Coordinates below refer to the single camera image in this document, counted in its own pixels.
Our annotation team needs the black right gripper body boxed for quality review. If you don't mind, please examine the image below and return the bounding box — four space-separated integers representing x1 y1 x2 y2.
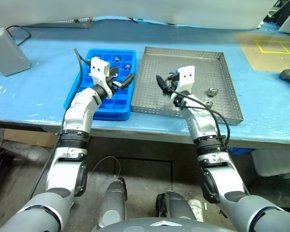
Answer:
168 74 180 90

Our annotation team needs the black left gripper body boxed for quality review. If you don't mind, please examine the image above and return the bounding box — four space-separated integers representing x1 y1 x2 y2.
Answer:
106 72 118 94

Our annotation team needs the blue compartment tray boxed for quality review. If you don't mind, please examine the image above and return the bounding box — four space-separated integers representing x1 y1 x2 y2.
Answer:
63 49 137 121

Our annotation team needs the grey metal box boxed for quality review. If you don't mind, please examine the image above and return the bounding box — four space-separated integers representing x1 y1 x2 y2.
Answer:
0 27 31 77

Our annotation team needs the perforated metal tray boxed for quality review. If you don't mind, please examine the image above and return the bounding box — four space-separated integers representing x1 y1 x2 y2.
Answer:
130 46 244 126

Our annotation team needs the brown cardboard mat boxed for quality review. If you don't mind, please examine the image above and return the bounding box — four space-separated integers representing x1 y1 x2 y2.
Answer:
233 32 290 72

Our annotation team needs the yellow tape square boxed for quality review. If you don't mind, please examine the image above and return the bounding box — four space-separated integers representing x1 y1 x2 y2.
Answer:
254 40 290 54

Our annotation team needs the dark grey rounded robot leg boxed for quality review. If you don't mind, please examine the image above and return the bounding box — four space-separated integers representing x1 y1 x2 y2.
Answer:
97 177 128 229
156 190 199 222

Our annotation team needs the grey robot torso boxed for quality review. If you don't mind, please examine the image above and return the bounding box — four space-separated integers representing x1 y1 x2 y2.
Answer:
96 217 232 232

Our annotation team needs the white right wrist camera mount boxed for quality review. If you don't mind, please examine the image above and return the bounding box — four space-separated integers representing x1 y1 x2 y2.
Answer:
175 65 196 94

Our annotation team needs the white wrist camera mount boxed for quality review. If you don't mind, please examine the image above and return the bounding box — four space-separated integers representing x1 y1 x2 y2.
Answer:
89 57 113 99
175 65 196 94

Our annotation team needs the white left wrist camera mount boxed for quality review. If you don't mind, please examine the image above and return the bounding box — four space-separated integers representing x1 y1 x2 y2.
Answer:
89 57 113 99

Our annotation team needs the perforated metal bracket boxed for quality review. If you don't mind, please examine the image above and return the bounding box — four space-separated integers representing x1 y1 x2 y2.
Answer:
21 16 95 29

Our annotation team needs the thin white cable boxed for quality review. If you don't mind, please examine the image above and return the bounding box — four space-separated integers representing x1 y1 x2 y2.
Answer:
90 156 123 180

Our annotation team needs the black power cable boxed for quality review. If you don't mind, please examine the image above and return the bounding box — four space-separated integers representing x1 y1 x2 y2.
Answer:
6 25 32 46

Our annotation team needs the black equipment with cables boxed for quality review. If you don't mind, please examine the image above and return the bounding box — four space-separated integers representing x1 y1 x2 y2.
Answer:
257 0 290 29

